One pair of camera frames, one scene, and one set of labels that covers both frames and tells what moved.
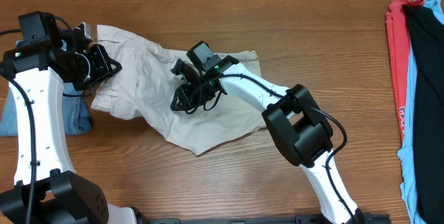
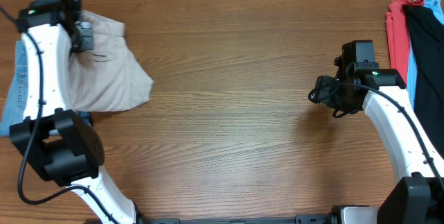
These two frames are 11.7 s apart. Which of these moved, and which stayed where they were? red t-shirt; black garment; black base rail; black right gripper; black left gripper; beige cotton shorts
Moved: black right gripper; beige cotton shorts; black left gripper
Stayed: black base rail; black garment; red t-shirt
